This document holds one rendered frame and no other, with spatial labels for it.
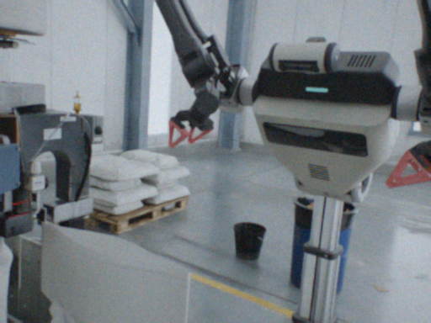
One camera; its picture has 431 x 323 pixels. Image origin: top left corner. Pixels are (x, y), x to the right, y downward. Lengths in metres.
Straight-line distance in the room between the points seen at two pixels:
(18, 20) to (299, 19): 8.74
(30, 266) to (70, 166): 0.78
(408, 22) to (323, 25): 1.60
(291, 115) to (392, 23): 7.87
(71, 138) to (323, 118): 0.73
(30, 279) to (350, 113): 1.50
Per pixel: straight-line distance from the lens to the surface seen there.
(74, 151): 1.30
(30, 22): 0.96
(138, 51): 7.15
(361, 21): 9.09
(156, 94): 7.78
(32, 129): 1.21
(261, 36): 9.79
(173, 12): 1.07
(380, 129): 1.09
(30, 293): 2.05
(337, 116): 1.12
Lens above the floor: 1.45
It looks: 10 degrees down
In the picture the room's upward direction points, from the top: 4 degrees clockwise
